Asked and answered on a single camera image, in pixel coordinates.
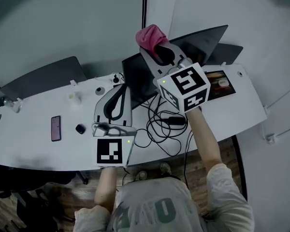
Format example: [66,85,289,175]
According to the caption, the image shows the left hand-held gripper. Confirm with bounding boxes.
[91,84,138,168]

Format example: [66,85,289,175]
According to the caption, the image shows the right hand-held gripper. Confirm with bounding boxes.
[139,43,211,114]

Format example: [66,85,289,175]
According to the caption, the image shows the pink cloth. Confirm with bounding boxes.
[135,24,170,58]

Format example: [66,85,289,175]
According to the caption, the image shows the black monitor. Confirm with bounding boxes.
[121,24,229,110]

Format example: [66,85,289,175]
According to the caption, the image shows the person's left forearm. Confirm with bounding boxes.
[94,166,118,214]

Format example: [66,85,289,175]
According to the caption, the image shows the person's right forearm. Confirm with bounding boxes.
[185,107,223,172]

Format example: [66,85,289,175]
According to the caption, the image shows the small white cup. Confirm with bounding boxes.
[68,91,83,105]

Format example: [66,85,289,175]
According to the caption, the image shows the black tablet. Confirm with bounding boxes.
[203,70,237,102]

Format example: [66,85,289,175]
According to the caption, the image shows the dark smartphone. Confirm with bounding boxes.
[50,115,62,143]

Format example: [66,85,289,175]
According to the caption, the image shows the dark grey desk divider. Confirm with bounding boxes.
[0,56,88,102]
[206,42,244,66]

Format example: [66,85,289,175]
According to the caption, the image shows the black power adapter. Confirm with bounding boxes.
[167,116,187,127]

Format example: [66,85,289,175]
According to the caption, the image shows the person's left shoe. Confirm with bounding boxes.
[135,170,148,182]

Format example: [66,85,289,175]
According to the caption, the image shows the person's shoe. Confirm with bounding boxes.
[159,162,173,176]
[135,170,148,182]

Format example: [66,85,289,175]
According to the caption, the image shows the person's right shoe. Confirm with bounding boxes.
[159,162,173,176]

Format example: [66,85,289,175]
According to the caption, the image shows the person's light grey shirt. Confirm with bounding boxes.
[73,163,256,232]

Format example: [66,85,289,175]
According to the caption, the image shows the black office chair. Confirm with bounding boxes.
[0,169,77,232]

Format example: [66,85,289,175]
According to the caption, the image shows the tangled black cable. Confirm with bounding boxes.
[135,94,192,158]

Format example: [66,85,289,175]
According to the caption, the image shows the thin black rod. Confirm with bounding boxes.
[142,0,149,29]

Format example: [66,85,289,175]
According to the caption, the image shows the long black power cable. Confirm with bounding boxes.
[116,167,131,192]

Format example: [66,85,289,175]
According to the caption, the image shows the thin black hanging cable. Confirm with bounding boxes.
[183,129,194,191]

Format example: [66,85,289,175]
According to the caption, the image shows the white wall socket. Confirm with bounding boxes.
[265,133,277,145]

